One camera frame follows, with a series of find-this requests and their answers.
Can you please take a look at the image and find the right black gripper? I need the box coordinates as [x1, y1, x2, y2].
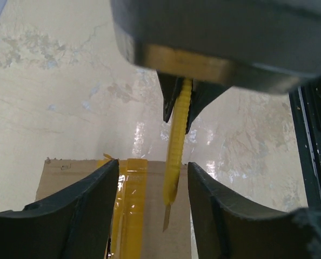
[111, 0, 321, 134]

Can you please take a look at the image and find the taped cardboard express box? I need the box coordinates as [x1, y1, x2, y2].
[35, 153, 192, 259]

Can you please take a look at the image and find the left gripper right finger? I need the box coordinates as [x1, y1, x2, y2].
[188, 162, 321, 258]

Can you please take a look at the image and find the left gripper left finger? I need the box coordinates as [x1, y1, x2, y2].
[0, 160, 119, 258]

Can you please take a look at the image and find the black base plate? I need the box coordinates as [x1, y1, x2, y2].
[289, 77, 321, 207]

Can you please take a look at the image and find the yellow utility knife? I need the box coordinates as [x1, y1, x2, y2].
[163, 78, 192, 231]

